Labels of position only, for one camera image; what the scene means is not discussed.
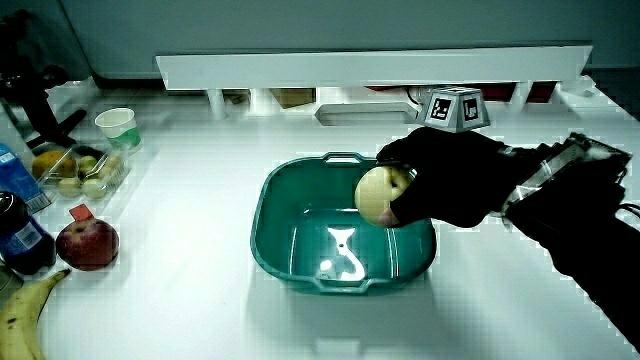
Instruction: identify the small red tag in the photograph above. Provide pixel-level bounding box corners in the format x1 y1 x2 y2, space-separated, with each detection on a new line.
68 203 96 223

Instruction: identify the white raised shelf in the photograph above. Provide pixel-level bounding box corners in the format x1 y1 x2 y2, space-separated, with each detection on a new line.
155 45 595 122

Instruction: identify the dark bottle with blue label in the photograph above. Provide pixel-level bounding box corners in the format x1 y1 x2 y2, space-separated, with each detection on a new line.
0 191 57 276

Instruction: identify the person's right hand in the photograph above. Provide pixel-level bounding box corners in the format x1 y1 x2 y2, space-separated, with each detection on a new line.
375 85 512 229

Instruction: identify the clear plastic fruit container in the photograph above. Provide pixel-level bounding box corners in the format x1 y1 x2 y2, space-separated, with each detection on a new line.
31 142 133 202

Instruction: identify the blue carton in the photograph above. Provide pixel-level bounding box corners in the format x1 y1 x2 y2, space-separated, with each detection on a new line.
0 143 53 215

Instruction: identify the white and green paper cup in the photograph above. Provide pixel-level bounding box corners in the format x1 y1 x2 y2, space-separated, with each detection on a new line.
94 107 143 154

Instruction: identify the orange-yellow mango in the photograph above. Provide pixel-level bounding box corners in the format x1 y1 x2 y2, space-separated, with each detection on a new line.
32 149 79 181

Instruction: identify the brown cardboard box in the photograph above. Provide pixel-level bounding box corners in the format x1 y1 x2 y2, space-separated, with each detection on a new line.
269 88 318 110

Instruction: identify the black camera stand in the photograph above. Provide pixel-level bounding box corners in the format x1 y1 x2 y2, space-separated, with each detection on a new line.
0 8 89 151

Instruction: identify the person's right forearm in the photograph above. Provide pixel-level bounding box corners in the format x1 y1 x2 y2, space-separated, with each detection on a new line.
501 131 640 352

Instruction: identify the teal plastic basin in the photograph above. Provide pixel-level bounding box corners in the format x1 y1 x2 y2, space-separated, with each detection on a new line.
249 151 438 295

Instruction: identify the yellow banana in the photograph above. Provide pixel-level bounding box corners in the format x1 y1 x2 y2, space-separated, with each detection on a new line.
0 268 72 360

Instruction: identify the red box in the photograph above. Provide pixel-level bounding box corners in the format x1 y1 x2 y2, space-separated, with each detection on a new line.
478 81 559 104

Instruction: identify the white rectangular tray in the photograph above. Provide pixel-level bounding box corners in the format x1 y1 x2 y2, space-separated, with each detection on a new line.
314 101 419 128

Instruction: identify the red apple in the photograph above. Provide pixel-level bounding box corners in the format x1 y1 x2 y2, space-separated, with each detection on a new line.
54 218 121 272

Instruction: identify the yellow apple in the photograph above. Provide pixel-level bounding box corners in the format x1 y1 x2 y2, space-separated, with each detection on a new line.
354 165 414 227

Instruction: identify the small green fruit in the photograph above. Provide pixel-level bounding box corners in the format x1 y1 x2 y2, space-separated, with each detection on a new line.
82 178 108 201
57 177 83 199
78 155 99 177
102 153 124 174

